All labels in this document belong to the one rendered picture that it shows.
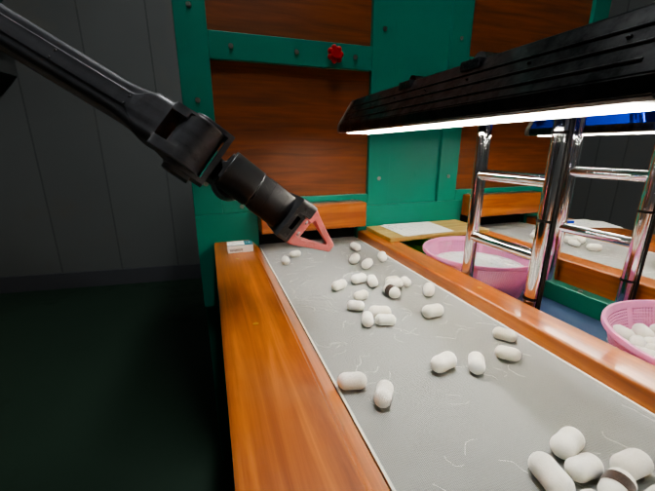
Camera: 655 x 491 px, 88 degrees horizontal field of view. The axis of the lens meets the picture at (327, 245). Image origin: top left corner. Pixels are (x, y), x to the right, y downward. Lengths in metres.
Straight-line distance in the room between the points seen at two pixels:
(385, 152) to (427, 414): 0.79
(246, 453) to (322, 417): 0.07
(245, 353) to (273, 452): 0.15
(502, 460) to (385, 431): 0.10
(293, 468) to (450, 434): 0.16
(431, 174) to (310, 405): 0.91
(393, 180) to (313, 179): 0.26
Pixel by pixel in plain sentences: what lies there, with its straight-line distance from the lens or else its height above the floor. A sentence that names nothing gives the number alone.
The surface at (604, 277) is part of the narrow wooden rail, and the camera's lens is 0.89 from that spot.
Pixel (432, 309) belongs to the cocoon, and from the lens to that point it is 0.58.
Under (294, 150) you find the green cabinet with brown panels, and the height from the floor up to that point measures 1.00.
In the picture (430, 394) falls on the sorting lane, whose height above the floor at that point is 0.74.
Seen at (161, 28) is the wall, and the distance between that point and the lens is 2.88.
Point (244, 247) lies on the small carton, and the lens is 0.84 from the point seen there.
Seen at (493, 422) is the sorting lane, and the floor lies 0.74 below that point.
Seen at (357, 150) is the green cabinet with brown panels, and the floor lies 1.00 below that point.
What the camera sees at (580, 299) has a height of 0.70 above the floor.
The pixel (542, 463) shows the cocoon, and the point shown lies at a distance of 0.37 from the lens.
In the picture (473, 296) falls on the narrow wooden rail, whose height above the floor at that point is 0.76.
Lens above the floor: 1.01
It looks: 16 degrees down
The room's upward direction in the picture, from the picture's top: straight up
